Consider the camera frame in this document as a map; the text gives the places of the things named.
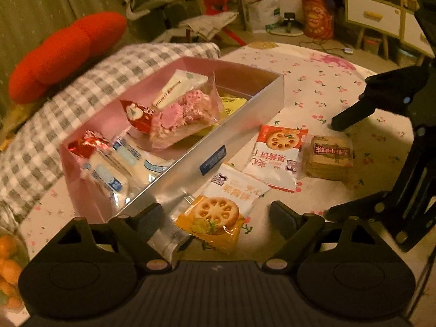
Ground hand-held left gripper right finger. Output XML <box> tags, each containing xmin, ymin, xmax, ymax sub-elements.
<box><xmin>262</xmin><ymin>200</ymin><xmax>384</xmax><ymax>273</ymax></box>

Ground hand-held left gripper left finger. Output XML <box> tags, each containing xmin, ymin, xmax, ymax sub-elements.
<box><xmin>51</xmin><ymin>202</ymin><xmax>170</xmax><ymax>272</ymax></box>

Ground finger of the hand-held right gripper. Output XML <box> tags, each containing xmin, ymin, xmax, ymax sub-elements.
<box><xmin>331</xmin><ymin>64</ymin><xmax>436</xmax><ymax>131</ymax></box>
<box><xmin>325</xmin><ymin>122</ymin><xmax>436</xmax><ymax>252</ymax></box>

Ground white blue bread packet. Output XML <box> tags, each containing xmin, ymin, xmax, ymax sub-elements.
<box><xmin>135</xmin><ymin>150</ymin><xmax>175</xmax><ymax>187</ymax></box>
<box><xmin>83</xmin><ymin>153</ymin><xmax>129</xmax><ymax>209</ymax></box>
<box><xmin>110</xmin><ymin>135</ymin><xmax>144</xmax><ymax>178</ymax></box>

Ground orange cookie packet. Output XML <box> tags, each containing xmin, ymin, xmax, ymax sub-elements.
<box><xmin>174</xmin><ymin>163</ymin><xmax>272</xmax><ymax>255</ymax></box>

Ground pink and silver box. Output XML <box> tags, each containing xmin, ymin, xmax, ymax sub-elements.
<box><xmin>59</xmin><ymin>56</ymin><xmax>285</xmax><ymax>223</ymax></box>

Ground red apple print snack packet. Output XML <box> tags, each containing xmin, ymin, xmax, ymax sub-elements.
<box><xmin>119</xmin><ymin>99</ymin><xmax>155</xmax><ymax>134</ymax></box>

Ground pink cake packet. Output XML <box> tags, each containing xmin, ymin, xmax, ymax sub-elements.
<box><xmin>149</xmin><ymin>73</ymin><xmax>226</xmax><ymax>150</ymax></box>

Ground yellow snack packet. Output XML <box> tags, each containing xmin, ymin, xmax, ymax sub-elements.
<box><xmin>191</xmin><ymin>95</ymin><xmax>248</xmax><ymax>137</ymax></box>

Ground white snack packet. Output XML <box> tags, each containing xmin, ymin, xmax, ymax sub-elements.
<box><xmin>151</xmin><ymin>69</ymin><xmax>209</xmax><ymax>110</ymax></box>

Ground clear plastic packet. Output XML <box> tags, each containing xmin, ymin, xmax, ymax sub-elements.
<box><xmin>147</xmin><ymin>218</ymin><xmax>192</xmax><ymax>263</ymax></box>

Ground cherry print tablecloth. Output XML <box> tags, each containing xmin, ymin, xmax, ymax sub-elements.
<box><xmin>20</xmin><ymin>41</ymin><xmax>436</xmax><ymax>327</ymax></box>

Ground clear cracker stack packet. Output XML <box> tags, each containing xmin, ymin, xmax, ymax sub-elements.
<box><xmin>302</xmin><ymin>135</ymin><xmax>355</xmax><ymax>182</ymax></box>

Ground wooden shelf cabinet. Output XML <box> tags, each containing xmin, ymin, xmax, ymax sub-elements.
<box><xmin>341</xmin><ymin>0</ymin><xmax>436</xmax><ymax>59</ymax></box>

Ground red and white cookie packet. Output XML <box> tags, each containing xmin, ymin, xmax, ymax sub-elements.
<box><xmin>243</xmin><ymin>123</ymin><xmax>309</xmax><ymax>193</ymax></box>

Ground small red candy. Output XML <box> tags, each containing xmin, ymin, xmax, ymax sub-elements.
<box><xmin>67</xmin><ymin>130</ymin><xmax>110</xmax><ymax>159</ymax></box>

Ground red printed bag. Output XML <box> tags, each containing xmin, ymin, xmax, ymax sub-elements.
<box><xmin>299</xmin><ymin>0</ymin><xmax>335</xmax><ymax>40</ymax></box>

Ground round floor scale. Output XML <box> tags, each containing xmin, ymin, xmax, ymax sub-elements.
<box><xmin>268</xmin><ymin>11</ymin><xmax>304</xmax><ymax>37</ymax></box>

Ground white and red bag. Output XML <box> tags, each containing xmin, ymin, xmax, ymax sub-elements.
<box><xmin>238</xmin><ymin>0</ymin><xmax>284</xmax><ymax>34</ymax></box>

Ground grey checked pillow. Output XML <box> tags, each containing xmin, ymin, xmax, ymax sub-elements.
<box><xmin>0</xmin><ymin>42</ymin><xmax>223</xmax><ymax>219</ymax></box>

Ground pile of kumquats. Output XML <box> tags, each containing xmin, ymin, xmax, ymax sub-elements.
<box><xmin>0</xmin><ymin>234</ymin><xmax>25</xmax><ymax>311</ymax></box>

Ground folded beige cloth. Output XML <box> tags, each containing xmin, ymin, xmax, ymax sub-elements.
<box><xmin>178</xmin><ymin>11</ymin><xmax>240</xmax><ymax>42</ymax></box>

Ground red pumpkin cushion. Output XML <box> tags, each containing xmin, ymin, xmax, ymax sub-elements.
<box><xmin>8</xmin><ymin>11</ymin><xmax>129</xmax><ymax>105</ymax></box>

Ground white office chair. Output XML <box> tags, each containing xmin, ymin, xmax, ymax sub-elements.
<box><xmin>122</xmin><ymin>0</ymin><xmax>195</xmax><ymax>29</ymax></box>

